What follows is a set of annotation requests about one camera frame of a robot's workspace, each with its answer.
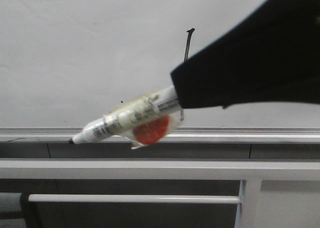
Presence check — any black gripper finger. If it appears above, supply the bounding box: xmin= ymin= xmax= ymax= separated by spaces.
xmin=170 ymin=0 xmax=320 ymax=109

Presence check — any white whiteboard marker pen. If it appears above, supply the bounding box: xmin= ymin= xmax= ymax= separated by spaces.
xmin=69 ymin=86 xmax=183 ymax=149

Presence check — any white whiteboard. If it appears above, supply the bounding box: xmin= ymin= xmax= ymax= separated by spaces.
xmin=0 ymin=0 xmax=320 ymax=143

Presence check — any white horizontal rod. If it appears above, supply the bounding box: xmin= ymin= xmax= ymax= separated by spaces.
xmin=28 ymin=194 xmax=242 ymax=204

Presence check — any white whiteboard stand frame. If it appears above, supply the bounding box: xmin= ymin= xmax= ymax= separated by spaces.
xmin=0 ymin=159 xmax=320 ymax=227

